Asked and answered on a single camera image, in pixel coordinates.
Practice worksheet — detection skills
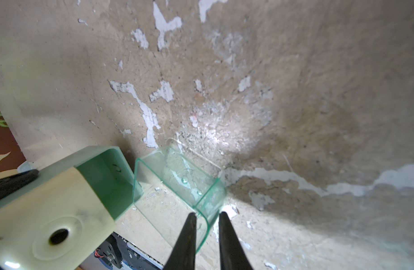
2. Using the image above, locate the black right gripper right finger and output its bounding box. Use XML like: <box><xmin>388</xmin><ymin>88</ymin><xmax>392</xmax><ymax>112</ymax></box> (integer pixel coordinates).
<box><xmin>219</xmin><ymin>211</ymin><xmax>253</xmax><ymax>270</ymax></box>

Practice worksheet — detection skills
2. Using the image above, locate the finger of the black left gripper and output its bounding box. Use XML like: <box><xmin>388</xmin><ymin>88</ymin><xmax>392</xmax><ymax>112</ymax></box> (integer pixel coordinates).
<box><xmin>0</xmin><ymin>169</ymin><xmax>39</xmax><ymax>200</ymax></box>

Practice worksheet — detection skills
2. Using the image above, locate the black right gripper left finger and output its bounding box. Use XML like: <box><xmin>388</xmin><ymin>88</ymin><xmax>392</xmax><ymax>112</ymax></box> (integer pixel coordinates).
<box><xmin>163</xmin><ymin>213</ymin><xmax>197</xmax><ymax>270</ymax></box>

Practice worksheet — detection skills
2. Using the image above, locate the green pencil sharpener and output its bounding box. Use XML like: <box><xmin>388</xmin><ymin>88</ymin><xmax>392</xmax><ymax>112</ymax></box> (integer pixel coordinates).
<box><xmin>0</xmin><ymin>146</ymin><xmax>134</xmax><ymax>270</ymax></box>

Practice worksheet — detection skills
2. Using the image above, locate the clear green tray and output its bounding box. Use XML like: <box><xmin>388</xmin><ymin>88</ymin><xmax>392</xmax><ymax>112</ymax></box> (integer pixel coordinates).
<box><xmin>134</xmin><ymin>145</ymin><xmax>227</xmax><ymax>251</ymax></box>

